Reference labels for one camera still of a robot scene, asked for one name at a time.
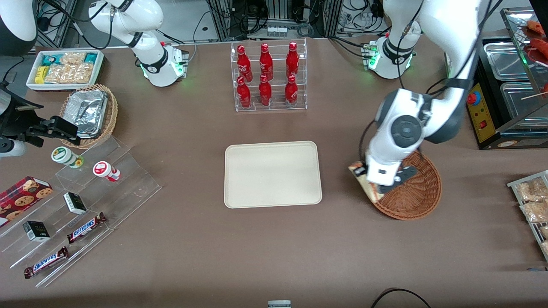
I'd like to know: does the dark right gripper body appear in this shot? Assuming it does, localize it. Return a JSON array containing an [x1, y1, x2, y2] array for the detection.
[[0, 85, 44, 137]]

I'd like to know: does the triangular sandwich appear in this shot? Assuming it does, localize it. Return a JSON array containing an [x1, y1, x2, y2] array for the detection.
[[348, 161, 384, 203]]

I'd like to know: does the white snack tray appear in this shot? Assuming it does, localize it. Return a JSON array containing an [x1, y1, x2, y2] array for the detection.
[[26, 49, 105, 92]]

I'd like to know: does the large brown wicker basket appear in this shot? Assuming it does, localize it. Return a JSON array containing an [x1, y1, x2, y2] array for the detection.
[[368, 150, 442, 221]]

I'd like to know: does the small tan wicker basket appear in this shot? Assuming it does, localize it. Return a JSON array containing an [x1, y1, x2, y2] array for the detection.
[[59, 84, 119, 149]]

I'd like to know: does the cream plastic tray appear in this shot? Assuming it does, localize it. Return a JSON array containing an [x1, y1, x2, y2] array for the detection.
[[224, 141, 323, 209]]

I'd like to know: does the green cap yogurt bottle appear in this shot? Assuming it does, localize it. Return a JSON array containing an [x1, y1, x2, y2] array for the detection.
[[51, 146, 84, 169]]

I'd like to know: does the aluminium foil container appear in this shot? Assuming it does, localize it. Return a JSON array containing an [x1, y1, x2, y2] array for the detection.
[[64, 90, 108, 134]]

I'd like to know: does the red cap yogurt bottle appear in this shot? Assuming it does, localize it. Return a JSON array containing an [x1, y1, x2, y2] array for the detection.
[[93, 161, 121, 183]]

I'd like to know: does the large cracker bag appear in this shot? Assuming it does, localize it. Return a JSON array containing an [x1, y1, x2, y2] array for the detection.
[[44, 63, 95, 85]]

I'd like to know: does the large teal snack packet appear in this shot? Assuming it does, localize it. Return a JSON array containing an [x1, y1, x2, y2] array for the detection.
[[42, 52, 65, 67]]

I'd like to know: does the red cookie box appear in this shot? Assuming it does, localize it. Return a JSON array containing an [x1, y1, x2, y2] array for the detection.
[[0, 176, 54, 228]]

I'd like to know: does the small cracker bag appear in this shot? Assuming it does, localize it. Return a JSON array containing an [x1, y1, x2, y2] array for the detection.
[[60, 52, 87, 66]]

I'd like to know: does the small black box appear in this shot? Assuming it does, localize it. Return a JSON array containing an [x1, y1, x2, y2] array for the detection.
[[23, 221, 51, 243], [63, 192, 88, 215]]

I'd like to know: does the clear acrylic stepped display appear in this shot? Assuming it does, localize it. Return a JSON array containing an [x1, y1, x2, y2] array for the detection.
[[0, 136, 162, 288]]

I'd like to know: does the Snickers chocolate bar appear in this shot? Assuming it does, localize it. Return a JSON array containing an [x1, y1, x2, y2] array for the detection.
[[24, 246, 70, 279], [67, 213, 107, 244]]

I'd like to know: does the red cola bottle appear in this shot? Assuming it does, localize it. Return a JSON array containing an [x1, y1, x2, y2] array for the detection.
[[284, 74, 299, 107], [258, 74, 273, 107], [237, 76, 252, 109], [259, 43, 274, 80], [286, 41, 300, 78], [237, 44, 253, 81]]

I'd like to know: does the clear acrylic bottle rack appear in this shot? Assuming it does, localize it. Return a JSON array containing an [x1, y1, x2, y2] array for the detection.
[[230, 38, 308, 113]]

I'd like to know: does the black hot food warmer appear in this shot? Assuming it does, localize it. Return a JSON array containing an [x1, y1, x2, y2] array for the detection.
[[465, 6, 548, 150]]

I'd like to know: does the stainless steel pan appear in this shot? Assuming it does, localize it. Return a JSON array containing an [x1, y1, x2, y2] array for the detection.
[[500, 81, 548, 119], [484, 41, 533, 81]]

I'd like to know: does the red sausage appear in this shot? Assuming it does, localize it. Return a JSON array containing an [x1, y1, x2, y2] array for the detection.
[[524, 38, 548, 63], [526, 19, 548, 36]]

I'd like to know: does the aluminium frame post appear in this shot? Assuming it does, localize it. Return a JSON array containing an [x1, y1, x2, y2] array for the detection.
[[319, 0, 343, 38], [207, 0, 234, 42], [38, 0, 77, 48]]

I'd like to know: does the black table cable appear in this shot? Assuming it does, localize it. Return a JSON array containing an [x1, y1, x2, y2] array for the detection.
[[370, 288, 433, 308]]

